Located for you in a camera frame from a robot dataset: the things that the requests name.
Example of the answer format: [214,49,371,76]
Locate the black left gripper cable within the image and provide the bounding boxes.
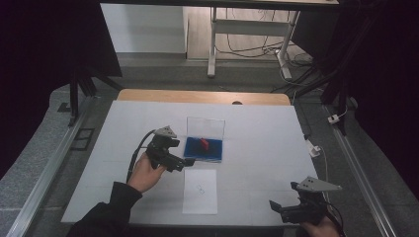
[126,128,156,184]

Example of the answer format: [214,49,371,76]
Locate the clear box with blue pad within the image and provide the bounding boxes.
[182,116,226,164]

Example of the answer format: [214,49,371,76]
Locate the person's left hand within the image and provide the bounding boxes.
[126,152,167,194]

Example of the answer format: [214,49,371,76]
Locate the black cable beside table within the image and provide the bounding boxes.
[295,100,313,138]

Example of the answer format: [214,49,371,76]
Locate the white table cover sheet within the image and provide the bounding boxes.
[60,100,319,228]

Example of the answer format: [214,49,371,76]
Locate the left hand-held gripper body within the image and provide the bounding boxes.
[146,125,186,173]

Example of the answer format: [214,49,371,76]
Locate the black floor frame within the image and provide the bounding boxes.
[70,127,96,152]

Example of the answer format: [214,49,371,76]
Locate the white paper sheet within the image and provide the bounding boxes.
[182,169,218,215]

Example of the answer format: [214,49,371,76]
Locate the black curtain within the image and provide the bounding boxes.
[0,0,123,179]
[339,0,419,200]

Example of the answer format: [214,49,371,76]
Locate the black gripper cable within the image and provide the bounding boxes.
[325,200,346,237]
[126,128,156,184]

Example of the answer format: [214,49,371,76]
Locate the black metal stand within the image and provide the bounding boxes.
[295,16,379,136]

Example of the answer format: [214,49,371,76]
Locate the black floor cables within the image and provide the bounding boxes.
[215,8,317,68]

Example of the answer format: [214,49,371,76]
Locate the white cabinet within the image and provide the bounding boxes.
[100,3,189,54]

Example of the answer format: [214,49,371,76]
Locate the black tripod stand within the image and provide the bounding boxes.
[67,67,124,128]

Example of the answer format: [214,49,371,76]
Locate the white plug with cable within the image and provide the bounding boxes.
[306,139,330,186]

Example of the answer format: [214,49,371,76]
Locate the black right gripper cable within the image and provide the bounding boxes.
[325,200,346,237]

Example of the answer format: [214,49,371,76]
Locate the aluminium floor rail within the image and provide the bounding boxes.
[324,105,398,237]
[6,98,97,237]

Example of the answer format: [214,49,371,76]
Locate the person's right hand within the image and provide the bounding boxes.
[300,216,340,237]

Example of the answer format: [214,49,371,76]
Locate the white desk frame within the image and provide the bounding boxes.
[207,7,301,80]

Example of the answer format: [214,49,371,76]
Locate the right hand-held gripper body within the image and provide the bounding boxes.
[280,176,343,225]

